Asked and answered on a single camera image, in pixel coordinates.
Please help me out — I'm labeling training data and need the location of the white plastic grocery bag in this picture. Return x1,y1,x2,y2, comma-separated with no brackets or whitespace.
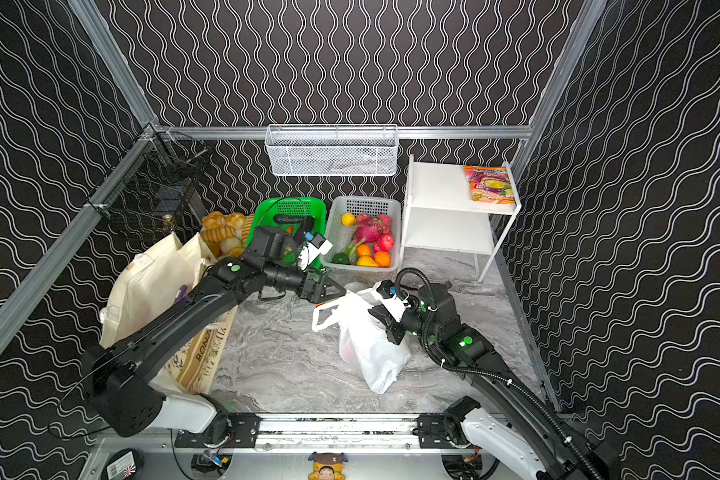
311,288,411,395

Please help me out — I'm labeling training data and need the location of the green plastic basket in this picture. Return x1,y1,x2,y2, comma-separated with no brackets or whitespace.
241,197,329,272

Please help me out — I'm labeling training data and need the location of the purple Fox's candy bag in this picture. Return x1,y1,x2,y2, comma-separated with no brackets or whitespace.
174,285,188,303

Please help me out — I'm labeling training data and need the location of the cream floral tote bag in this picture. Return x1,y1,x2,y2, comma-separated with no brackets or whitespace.
99,234,237,394

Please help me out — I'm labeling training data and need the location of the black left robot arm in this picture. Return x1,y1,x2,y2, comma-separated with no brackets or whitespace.
80,226,346,447

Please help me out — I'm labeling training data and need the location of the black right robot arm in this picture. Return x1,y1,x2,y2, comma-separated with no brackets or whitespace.
369,268,620,479

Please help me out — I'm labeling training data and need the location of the dark green avocado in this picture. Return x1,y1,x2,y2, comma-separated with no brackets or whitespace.
332,253,350,265

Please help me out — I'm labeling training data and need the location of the small orange tangerine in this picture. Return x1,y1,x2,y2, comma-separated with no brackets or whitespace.
357,244,372,257

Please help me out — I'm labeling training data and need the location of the white plastic basket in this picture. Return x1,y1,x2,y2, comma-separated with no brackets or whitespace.
321,196,402,282

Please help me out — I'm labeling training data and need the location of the orange fruit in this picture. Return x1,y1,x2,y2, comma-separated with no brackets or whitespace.
374,251,391,268

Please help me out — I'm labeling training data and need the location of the red apple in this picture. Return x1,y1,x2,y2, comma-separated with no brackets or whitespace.
374,234,395,252

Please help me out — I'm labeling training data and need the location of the pink dragon fruit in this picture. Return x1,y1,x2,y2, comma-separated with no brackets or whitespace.
345,214,392,256

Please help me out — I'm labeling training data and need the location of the yellow lemon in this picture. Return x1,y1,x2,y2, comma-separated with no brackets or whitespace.
341,212,356,227

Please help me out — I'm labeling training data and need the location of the dark green cucumber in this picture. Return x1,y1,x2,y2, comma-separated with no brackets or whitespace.
273,214,304,225

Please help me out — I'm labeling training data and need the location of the braided bread middle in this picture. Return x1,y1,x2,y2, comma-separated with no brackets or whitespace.
200,211,254,258

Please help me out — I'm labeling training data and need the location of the white two-tier shelf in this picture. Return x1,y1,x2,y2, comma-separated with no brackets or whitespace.
399,155,522,282

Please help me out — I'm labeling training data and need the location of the orange candy bag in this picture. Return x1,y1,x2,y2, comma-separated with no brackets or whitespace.
463,166,515,205

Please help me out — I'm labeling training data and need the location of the small toy figure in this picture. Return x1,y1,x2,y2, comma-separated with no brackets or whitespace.
307,452,348,480

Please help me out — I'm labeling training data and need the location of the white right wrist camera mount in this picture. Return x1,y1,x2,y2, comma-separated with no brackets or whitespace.
374,280,406,323

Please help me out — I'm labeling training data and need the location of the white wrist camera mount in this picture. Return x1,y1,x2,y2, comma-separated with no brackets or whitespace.
374,280,406,323
297,233,333,271

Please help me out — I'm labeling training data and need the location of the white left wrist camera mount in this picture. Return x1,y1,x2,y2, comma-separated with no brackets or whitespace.
297,233,333,271

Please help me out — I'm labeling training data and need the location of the white wire wall basket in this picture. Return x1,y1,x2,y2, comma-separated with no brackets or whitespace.
265,124,399,177

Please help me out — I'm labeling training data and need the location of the black wire rack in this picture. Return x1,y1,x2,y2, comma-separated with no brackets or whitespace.
95,131,210,246

